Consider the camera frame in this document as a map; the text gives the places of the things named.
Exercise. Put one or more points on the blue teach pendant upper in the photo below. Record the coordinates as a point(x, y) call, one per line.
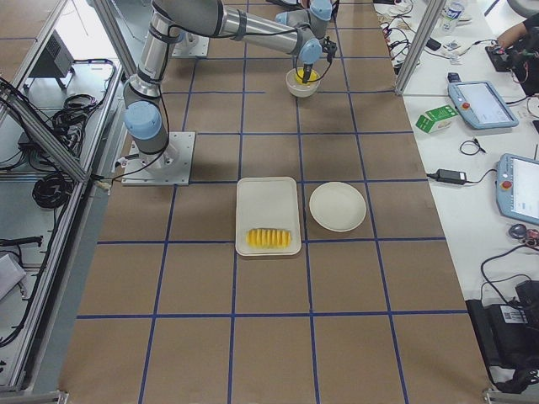
point(480, 105)

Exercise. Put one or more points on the cream rectangular tray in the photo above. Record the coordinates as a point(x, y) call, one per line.
point(270, 202)

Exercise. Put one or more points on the blue teach pendant lower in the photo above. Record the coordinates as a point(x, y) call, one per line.
point(517, 188)

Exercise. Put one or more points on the black power adapter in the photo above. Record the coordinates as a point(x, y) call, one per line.
point(451, 176)

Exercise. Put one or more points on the black laptop bag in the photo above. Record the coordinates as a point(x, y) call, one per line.
point(507, 336)

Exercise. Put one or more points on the blue teach pendant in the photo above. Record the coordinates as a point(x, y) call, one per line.
point(480, 105)
point(517, 188)

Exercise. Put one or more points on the grey control box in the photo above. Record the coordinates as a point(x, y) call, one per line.
point(55, 62)

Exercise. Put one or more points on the aluminium frame post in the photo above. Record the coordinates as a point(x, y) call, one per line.
point(425, 27)

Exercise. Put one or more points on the green white carton box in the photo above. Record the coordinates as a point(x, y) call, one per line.
point(436, 119)

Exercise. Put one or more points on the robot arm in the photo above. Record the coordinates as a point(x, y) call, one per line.
point(184, 28)

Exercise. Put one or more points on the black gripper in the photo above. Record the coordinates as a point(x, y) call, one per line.
point(307, 68)

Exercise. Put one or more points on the cream ceramic bowl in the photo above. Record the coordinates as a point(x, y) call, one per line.
point(299, 89)

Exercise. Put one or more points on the person hand at desk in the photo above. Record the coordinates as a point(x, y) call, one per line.
point(511, 35)

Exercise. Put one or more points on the cream round plate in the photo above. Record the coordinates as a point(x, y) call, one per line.
point(337, 206)

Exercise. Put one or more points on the yellow lemon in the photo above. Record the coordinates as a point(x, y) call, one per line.
point(305, 78)

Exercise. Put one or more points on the sliced yellow fruit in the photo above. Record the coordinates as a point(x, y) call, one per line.
point(268, 238)

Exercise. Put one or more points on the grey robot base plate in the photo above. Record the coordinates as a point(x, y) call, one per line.
point(172, 167)

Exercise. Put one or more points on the plastic water bottle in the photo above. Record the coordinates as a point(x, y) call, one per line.
point(450, 15)

